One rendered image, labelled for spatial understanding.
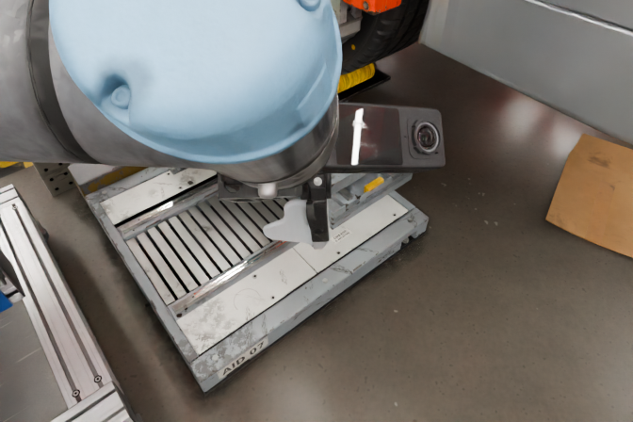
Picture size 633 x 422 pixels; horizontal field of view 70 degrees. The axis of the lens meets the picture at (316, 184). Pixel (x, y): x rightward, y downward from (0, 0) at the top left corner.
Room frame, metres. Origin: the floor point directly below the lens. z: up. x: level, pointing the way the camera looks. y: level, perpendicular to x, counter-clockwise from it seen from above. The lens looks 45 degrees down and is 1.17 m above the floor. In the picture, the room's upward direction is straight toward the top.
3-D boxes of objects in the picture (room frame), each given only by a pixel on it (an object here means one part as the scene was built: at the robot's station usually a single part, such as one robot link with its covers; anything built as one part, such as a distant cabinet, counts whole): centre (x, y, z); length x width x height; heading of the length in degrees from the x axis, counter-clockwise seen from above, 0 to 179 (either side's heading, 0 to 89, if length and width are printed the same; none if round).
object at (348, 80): (1.06, -0.05, 0.51); 0.29 x 0.06 x 0.06; 129
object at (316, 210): (0.25, 0.00, 0.90); 0.05 x 0.02 x 0.09; 0
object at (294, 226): (0.26, 0.02, 0.86); 0.06 x 0.03 x 0.09; 89
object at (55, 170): (1.19, 0.94, 0.21); 0.10 x 0.10 x 0.42; 39
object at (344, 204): (1.20, -0.03, 0.13); 0.50 x 0.36 x 0.10; 39
